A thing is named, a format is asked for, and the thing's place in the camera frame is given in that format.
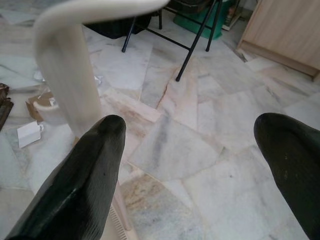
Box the black folding chair frame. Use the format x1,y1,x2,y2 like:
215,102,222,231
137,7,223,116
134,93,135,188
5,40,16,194
121,0,221,82

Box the green plastic container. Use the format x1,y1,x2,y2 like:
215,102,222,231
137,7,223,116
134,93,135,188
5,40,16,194
173,0,226,40

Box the light wooden cabinet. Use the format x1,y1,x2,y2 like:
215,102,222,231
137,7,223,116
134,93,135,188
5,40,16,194
236,0,320,82

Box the small white paper box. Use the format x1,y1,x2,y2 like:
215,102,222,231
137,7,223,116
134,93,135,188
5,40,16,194
16,121,45,149

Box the dark brown wooden item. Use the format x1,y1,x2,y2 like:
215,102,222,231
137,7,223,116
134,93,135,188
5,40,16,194
0,83,15,131

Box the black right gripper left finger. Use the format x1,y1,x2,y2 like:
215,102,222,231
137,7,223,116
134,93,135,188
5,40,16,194
4,114,127,240

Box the brown cardboard piece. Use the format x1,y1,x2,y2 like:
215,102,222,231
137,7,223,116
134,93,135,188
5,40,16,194
24,91,61,123

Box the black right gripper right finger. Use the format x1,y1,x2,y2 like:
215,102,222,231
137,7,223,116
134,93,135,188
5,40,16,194
253,112,320,240

